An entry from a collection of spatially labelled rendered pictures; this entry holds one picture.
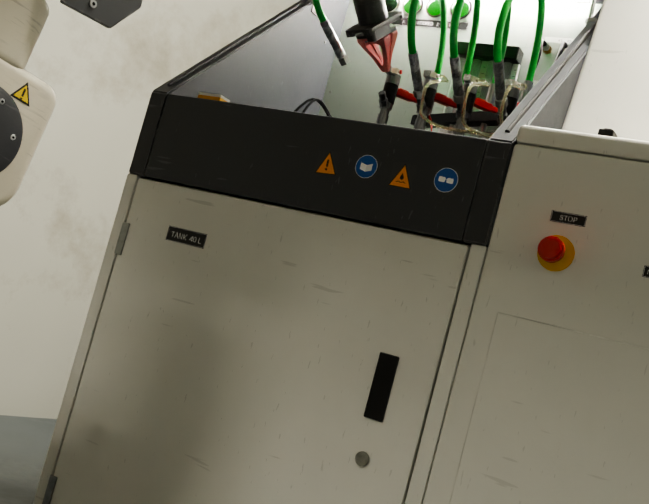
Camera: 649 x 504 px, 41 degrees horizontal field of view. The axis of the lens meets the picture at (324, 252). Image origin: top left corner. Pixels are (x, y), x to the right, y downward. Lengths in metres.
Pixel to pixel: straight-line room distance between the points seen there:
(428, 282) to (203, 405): 0.43
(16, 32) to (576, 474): 0.88
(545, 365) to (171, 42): 2.50
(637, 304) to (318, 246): 0.49
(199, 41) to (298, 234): 2.23
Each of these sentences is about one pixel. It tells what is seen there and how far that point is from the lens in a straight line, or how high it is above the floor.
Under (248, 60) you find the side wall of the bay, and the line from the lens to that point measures 1.82.
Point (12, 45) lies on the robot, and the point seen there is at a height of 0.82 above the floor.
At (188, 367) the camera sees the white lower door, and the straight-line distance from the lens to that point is 1.48.
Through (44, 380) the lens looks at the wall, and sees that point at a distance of 3.31.
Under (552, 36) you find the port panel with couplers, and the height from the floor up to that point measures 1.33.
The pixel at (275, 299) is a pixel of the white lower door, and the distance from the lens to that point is 1.40.
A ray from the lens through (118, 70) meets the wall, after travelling 3.30.
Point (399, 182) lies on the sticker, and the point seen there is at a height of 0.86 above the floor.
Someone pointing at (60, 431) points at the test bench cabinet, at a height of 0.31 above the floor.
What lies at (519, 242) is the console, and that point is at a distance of 1.27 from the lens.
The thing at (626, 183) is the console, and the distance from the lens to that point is 1.26.
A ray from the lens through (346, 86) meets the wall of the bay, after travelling 2.08.
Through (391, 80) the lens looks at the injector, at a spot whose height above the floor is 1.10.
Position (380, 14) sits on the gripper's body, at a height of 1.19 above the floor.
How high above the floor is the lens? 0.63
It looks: 4 degrees up
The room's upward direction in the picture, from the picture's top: 15 degrees clockwise
